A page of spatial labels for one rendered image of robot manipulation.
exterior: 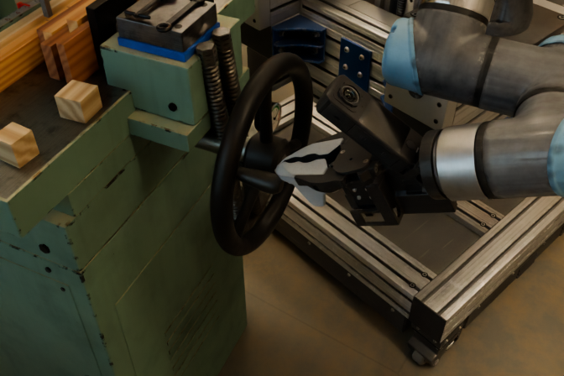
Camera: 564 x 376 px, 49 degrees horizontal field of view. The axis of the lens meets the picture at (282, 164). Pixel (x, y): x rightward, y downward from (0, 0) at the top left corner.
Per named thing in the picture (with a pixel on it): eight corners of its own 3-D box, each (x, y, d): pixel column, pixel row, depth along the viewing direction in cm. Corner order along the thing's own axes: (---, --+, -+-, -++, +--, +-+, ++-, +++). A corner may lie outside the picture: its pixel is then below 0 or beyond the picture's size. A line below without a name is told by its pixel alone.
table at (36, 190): (88, 268, 67) (75, 232, 63) (-112, 189, 77) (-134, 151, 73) (305, 21, 109) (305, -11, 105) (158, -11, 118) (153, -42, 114)
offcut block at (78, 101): (78, 101, 80) (72, 79, 78) (102, 107, 79) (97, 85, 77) (60, 117, 78) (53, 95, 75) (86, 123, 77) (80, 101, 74)
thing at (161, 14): (185, 63, 76) (180, 22, 72) (112, 44, 80) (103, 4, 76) (235, 16, 85) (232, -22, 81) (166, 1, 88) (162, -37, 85)
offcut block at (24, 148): (0, 159, 72) (-10, 136, 69) (21, 144, 74) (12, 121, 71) (19, 169, 70) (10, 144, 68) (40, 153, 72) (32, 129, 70)
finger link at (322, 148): (294, 197, 77) (357, 194, 71) (271, 162, 74) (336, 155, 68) (304, 180, 79) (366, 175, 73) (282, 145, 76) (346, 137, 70)
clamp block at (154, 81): (193, 128, 81) (186, 70, 75) (108, 103, 85) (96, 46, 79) (245, 72, 91) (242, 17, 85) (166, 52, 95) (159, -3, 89)
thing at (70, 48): (75, 88, 82) (63, 44, 78) (67, 86, 83) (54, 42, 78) (173, 9, 99) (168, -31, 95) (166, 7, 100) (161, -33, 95)
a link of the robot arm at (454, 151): (467, 156, 55) (487, 101, 60) (420, 160, 58) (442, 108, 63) (492, 216, 59) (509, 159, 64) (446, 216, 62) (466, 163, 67)
